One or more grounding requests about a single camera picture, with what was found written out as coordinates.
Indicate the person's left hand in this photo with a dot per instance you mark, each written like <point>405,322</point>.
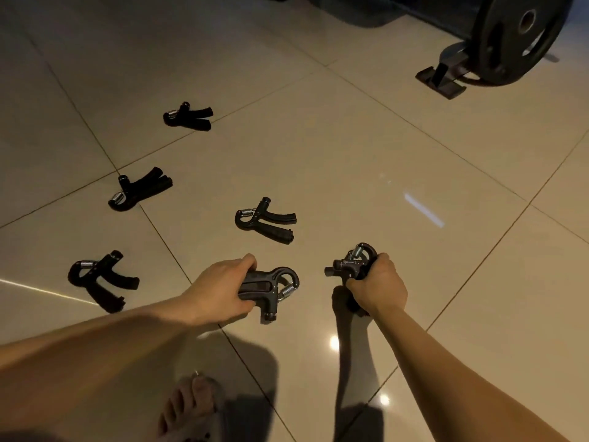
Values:
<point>216,289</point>

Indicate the person's right hand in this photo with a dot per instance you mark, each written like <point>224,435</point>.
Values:
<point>379,287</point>

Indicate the person's left thumb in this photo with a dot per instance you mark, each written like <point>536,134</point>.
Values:
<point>241,266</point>

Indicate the person's right thumb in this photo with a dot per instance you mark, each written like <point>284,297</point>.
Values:
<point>381,262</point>

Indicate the black hand grip strengthener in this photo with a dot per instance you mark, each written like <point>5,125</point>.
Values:
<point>269,289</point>
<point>352,266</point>
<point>271,220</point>
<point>103,280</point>
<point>138,188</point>
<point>188,117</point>

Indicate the person's left forearm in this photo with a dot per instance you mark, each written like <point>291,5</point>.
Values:
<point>87,359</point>

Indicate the person's right forearm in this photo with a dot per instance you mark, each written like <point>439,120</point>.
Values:
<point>460,386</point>

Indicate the person's foot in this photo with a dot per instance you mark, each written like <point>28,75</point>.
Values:
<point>186,405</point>

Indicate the grey sandal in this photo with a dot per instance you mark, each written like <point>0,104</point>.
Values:
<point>207,418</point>

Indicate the black weight plate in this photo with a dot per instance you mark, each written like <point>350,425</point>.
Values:
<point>520,36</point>

